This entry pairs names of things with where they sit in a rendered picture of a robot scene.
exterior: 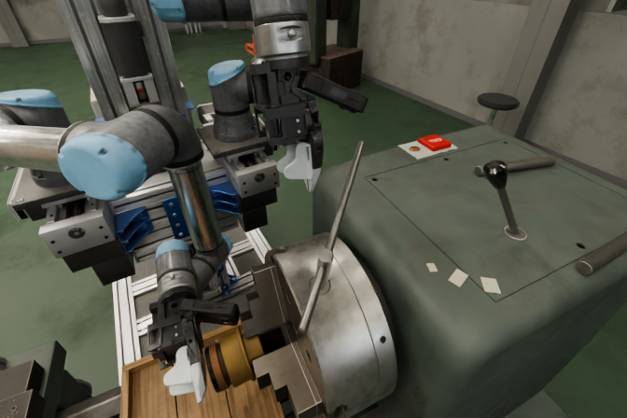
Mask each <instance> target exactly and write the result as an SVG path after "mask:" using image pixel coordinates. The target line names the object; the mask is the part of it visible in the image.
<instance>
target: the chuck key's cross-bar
mask: <svg viewBox="0 0 627 418"><path fill-rule="evenodd" d="M364 146H365V142H363V141H359V142H358V145H357V148H356V152H355V156H354V159H353V162H352V165H351V169H350V172H349V174H348V177H347V180H346V184H345V187H344V190H343V193H342V195H341V201H340V204H339V207H338V210H337V213H336V215H335V219H334V222H333V225H332V228H331V231H330V234H329V237H328V240H327V244H326V247H325V248H326V249H329V250H331V251H333V248H334V245H335V243H336V239H337V236H338V233H339V229H340V226H341V221H342V218H343V215H344V211H345V208H346V205H347V202H348V199H349V196H350V192H351V189H352V186H353V184H354V180H355V175H356V171H357V168H358V165H359V162H360V159H361V156H362V152H363V149H364ZM326 271H327V268H324V267H321V266H319V267H318V270H317V273H316V276H315V278H314V281H313V286H312V289H311V292H310V295H309V298H308V300H307V303H306V305H305V308H304V311H303V314H302V317H301V319H300V324H299V327H298V331H299V332H300V333H303V334H305V333H307V331H308V328H309V325H310V322H311V319H312V316H313V313H314V307H315V304H316V302H317V299H318V296H319V293H320V289H321V286H322V284H323V281H324V278H325V275H326Z"/></svg>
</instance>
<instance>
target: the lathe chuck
mask: <svg viewBox="0 0 627 418"><path fill-rule="evenodd" d="M324 248H325V246H324V245H323V244H322V243H321V242H319V241H318V240H316V239H315V238H313V237H308V238H305V239H302V240H299V241H296V242H294V243H291V244H286V245H282V246H279V247H276V248H273V249H271V250H268V251H267V253H266V255H265V263H267V262H269V261H270V262H272V260H271V257H270V253H273V252H274V251H277V250H280V249H281V250H282V249H285V251H286V252H284V253H282V254H279V253H278V254H275V255H273V259H274V263H275V267H276V270H277V274H278V278H279V282H280V286H281V289H282V293H283V297H284V301H285V305H286V311H287V314H288V316H289V318H288V319H289V321H287V322H285V323H283V324H280V325H278V327H280V326H283V325H286V324H288V323H290V321H291V324H292V326H293V328H294V331H295V334H296V338H297V341H298V342H297V344H298V345H299V348H300V351H301V353H302V356H303V358H304V360H305V363H306V365H307V367H308V370H309V371H310V373H311V375H312V378H313V381H314V384H315V386H316V388H317V391H318V393H319V395H320V397H321V399H322V401H323V403H324V406H325V408H326V410H327V413H329V414H331V413H332V412H334V411H335V408H337V407H339V406H340V405H342V404H343V406H344V413H343V414H341V417H339V418H349V417H351V416H353V415H355V414H356V413H358V412H360V411H362V410H364V409H366V408H367V407H368V406H370V405H372V404H374V403H375V402H376V401H377V399H378V396H379V391H380V377H379V370H378V364H377V359H376V355H375V351H374V347H373V343H372V340H371V336H370V334H369V329H368V326H367V323H366V320H365V318H364V315H363V313H362V311H361V308H360V306H359V303H358V301H357V299H356V297H355V293H354V291H353V289H352V288H351V286H350V284H349V282H348V280H347V278H346V276H345V275H344V273H343V271H342V269H341V267H340V265H339V264H338V262H337V261H336V259H335V258H334V259H333V262H332V266H331V270H330V275H329V278H328V280H329V282H330V290H329V291H328V293H327V294H325V295H321V296H320V295H319V296H318V299H317V302H316V304H315V307H314V311H313V316H312V319H311V322H310V325H309V328H308V331H307V333H305V334H303V333H300V332H299V331H298V327H299V324H300V319H301V317H302V314H303V311H304V308H305V305H306V303H307V300H308V298H309V295H310V292H311V289H310V287H309V284H310V281H311V279H312V278H313V277H314V274H315V268H316V262H317V257H318V253H319V251H320V250H321V249H324Z"/></svg>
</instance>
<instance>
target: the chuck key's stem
mask: <svg viewBox="0 0 627 418"><path fill-rule="evenodd" d="M333 259H334V254H333V252H332V251H331V250H329V249H326V248H324V249H321V250H320V251H319V253H318V257H317V262H316V268H315V274H314V278H315V276H316V273H317V270H318V267H319V266H321V267H324V268H327V271H326V275H325V278H324V281H323V284H322V286H321V289H320V290H323V289H324V286H325V283H326V282H327V280H328V278H329V275H330V270H331V266H332V262H333Z"/></svg>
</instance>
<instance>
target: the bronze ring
mask: <svg viewBox="0 0 627 418"><path fill-rule="evenodd" d="M264 355H265V352H264V349H263V347H262V344H261V341H260V338H259V335H258V334H257V335H254V336H252V337H249V338H246V337H245V335H244V334H242V332H241V330H240V328H239V327H236V328H235V330H234V331H232V332H231V333H229V334H227V335H225V336H223V337H220V339H219V343H217V342H215V343H212V344H210V345H209V346H208V347H205V349H204V356H205V362H206V367H207V370H208V373H209V377H210V380H211V383H212V385H213V387H214V389H215V391H216V392H217V393H219V392H221V391H224V390H226V389H228V388H230V385H231V384H232V385H233V387H237V386H239V385H241V384H243V383H246V382H247V381H249V380H252V382H253V381H255V380H256V375H255V372H254V366H253V360H256V359H258V358H259V357H262V356H264Z"/></svg>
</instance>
